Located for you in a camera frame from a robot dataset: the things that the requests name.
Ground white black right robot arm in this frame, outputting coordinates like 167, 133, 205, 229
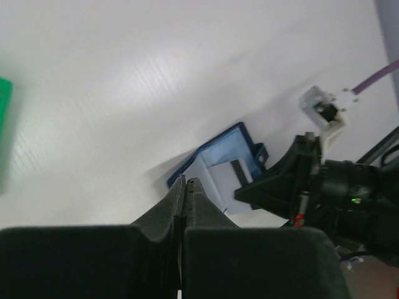
234, 133, 398, 267

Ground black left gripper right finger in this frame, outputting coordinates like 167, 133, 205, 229
182, 179, 350, 298

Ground grey striped credit card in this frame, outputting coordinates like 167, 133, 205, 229
208, 159, 253, 215

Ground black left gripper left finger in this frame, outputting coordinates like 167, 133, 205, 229
1, 177, 186, 298

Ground blue leather card holder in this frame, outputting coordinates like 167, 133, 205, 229
166, 122, 269, 214

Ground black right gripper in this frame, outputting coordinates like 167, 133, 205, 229
234, 132, 322, 226

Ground green plastic bin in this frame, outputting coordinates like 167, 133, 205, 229
0, 77, 13, 191

